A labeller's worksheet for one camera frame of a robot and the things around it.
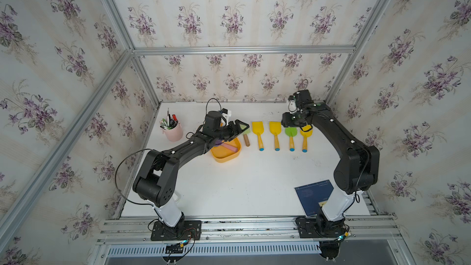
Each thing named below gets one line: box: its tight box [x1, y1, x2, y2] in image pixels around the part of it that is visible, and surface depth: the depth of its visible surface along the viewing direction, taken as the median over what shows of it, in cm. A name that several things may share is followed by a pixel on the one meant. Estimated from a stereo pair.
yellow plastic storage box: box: [210, 137, 242, 164], surface depth 94 cm
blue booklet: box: [294, 179, 335, 217], surface depth 84 cm
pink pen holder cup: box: [159, 107, 184, 142], surface depth 97 cm
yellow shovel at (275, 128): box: [268, 120, 283, 152], surface depth 107 cm
